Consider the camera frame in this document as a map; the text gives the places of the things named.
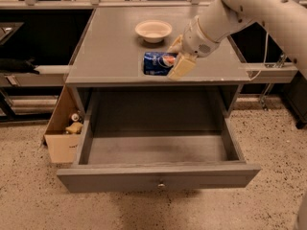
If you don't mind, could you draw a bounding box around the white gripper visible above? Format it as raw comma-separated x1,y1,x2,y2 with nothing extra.
167,15,221,81

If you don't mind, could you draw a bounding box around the blue pepsi can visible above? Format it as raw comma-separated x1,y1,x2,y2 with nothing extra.
143,52,177,76

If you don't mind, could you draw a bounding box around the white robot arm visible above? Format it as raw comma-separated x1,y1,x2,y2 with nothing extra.
168,0,307,80

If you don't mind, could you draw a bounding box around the open grey top drawer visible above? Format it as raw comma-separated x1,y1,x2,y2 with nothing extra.
57,90,260,193

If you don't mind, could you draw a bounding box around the white ceramic bowl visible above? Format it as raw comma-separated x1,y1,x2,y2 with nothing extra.
135,20,173,43

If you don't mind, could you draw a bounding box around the grey cabinet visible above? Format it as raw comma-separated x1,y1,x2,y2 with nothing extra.
66,7,248,118

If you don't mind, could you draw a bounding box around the yellow item in box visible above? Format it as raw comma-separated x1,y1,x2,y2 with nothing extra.
65,122,83,134

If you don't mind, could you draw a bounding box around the cardboard box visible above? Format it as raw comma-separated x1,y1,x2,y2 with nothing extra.
44,86,83,163

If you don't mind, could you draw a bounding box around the black cloth on shelf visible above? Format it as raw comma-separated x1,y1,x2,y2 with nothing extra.
0,58,39,74

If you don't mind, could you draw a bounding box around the white cable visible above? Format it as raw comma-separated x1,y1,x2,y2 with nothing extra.
249,32,271,81

